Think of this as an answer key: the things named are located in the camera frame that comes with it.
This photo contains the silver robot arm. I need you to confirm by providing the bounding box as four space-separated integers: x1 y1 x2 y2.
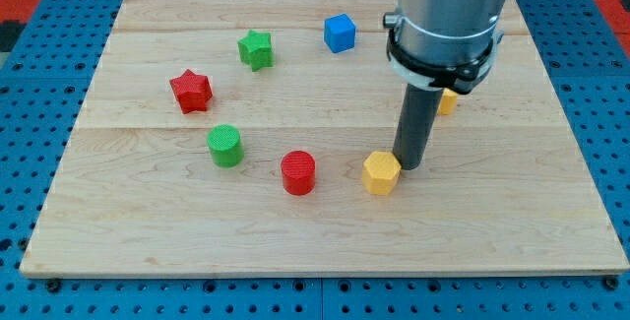
383 0 505 95

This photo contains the wooden board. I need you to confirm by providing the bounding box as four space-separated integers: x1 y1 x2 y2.
21 0 629 279

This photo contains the red cylinder block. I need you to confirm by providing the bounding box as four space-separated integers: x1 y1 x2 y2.
281 151 316 196

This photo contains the yellow hexagon block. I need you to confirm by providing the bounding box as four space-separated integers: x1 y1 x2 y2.
361 151 401 196

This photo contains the green cylinder block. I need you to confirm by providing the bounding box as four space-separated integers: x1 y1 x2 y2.
207 124 244 167

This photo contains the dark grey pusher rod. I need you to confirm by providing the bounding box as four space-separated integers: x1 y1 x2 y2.
392 84 443 170

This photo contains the green star block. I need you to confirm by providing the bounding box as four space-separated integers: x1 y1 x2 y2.
237 30 274 72

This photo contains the blue cube block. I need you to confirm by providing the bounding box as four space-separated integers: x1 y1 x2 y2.
324 13 356 53

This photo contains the red star block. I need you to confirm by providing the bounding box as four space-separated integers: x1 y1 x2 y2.
169 69 213 114

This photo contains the yellow block behind rod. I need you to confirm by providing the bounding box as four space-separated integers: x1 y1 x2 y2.
437 89 459 115

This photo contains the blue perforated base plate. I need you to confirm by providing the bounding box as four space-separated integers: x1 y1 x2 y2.
1 0 629 319

